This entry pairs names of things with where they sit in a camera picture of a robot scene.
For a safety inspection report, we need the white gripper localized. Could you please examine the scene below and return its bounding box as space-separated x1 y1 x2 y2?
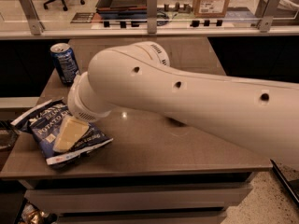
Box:
53 72 112 153

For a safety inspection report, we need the blue potato chip bag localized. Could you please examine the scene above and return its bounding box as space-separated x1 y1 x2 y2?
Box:
11 100 112 168

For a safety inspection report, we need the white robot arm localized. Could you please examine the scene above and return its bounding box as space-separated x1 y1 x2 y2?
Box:
67 41 299 169

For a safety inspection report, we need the blue soda can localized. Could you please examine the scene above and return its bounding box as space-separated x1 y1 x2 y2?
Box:
50 43 80 86

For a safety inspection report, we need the grey open tray box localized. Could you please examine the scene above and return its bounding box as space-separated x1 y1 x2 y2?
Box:
94 0 156 14

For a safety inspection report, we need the cardboard box with label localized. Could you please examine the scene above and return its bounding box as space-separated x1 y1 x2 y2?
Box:
192 0 230 18

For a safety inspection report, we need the left metal railing post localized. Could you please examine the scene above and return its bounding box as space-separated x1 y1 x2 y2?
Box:
19 0 44 35

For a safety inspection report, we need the metal railing post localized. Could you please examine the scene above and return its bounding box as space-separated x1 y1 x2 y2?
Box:
256 0 280 33
19 0 44 35
147 0 157 34

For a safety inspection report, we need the middle metal railing post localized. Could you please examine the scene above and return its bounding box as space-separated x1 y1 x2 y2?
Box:
147 0 157 34

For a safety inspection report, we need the right metal railing post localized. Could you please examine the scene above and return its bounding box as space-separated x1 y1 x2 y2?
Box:
256 0 280 33

